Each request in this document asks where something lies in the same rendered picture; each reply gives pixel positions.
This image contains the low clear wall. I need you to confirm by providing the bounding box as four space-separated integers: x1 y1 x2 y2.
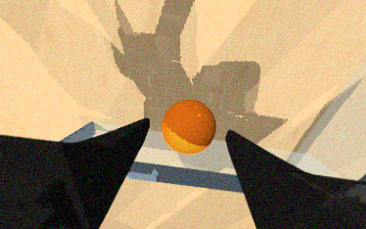
63 59 366 181

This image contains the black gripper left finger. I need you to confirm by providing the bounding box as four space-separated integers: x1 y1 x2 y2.
0 118 150 229

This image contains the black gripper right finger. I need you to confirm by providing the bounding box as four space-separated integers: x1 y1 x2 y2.
225 130 366 229

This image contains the grey-blue flat bar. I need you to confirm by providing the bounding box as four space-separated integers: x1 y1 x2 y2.
126 161 243 194

